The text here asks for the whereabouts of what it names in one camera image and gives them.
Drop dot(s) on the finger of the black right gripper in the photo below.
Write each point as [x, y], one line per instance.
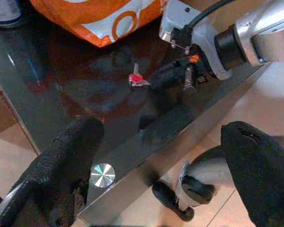
[168, 74]

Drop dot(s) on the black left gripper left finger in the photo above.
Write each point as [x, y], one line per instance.
[68, 151]

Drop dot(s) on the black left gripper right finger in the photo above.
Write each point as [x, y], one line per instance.
[260, 165]

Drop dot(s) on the keys with red tag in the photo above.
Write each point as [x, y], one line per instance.
[136, 78]

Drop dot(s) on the round silver table fitting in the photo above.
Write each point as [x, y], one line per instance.
[102, 175]

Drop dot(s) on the grey and black robot leg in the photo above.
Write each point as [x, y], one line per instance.
[203, 170]

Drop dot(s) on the brown cardboard box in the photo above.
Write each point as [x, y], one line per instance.
[0, 113]

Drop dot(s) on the orange and white bag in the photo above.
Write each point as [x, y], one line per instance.
[97, 16]

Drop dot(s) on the dark blue labelled can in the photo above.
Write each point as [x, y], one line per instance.
[4, 11]

